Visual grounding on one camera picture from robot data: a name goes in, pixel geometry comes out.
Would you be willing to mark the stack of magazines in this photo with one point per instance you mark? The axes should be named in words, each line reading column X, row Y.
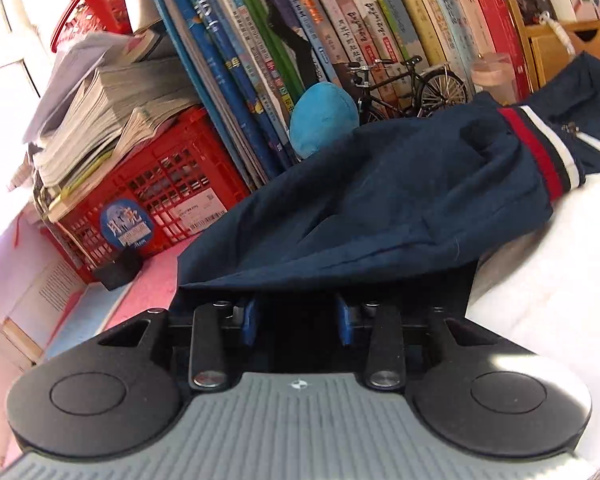
column 105, row 110

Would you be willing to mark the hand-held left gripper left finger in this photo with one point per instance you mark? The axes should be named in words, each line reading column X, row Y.
column 250, row 320

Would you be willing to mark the row of thick colourful books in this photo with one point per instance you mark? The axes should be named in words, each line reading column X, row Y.
column 380, row 15

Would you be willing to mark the small black box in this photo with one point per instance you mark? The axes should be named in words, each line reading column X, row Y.
column 117, row 270

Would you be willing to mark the light blue booklet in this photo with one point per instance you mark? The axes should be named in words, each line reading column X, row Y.
column 87, row 322

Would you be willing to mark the red plastic crate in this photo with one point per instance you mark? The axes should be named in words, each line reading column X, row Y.
column 165, row 190

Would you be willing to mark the red mesh basket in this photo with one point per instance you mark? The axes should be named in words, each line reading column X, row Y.
column 90, row 15

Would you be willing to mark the pink lidded cup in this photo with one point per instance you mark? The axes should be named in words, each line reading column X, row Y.
column 495, row 77

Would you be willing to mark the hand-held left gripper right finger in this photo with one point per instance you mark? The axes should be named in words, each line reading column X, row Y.
column 344, row 320

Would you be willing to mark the wooden desk organizer with drawers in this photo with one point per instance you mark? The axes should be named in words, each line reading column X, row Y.
column 555, row 45

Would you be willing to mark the miniature bicycle model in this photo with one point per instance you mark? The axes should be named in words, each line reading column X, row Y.
column 430, row 90

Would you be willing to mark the blue plush ball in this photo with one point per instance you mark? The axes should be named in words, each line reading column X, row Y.
column 322, row 120

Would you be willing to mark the navy and white jacket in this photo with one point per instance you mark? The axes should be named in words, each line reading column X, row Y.
column 380, row 200

